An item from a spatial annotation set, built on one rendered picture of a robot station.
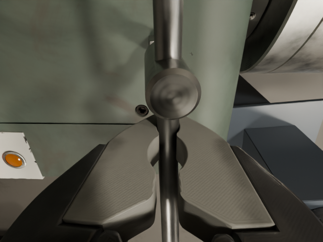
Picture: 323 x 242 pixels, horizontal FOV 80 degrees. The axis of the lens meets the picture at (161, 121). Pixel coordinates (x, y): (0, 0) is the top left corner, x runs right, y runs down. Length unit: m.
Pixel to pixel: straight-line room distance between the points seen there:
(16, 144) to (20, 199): 2.63
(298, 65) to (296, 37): 0.06
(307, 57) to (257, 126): 0.60
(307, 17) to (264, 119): 0.65
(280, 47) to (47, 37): 0.24
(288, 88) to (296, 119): 0.86
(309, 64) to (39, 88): 0.33
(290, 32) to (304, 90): 1.60
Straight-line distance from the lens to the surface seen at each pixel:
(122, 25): 0.19
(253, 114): 0.85
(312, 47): 0.29
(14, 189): 2.83
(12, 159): 0.31
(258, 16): 0.30
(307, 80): 1.82
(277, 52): 0.28
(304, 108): 0.93
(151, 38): 0.16
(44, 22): 0.22
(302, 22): 0.26
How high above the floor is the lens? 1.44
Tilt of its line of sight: 60 degrees down
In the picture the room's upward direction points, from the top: 175 degrees counter-clockwise
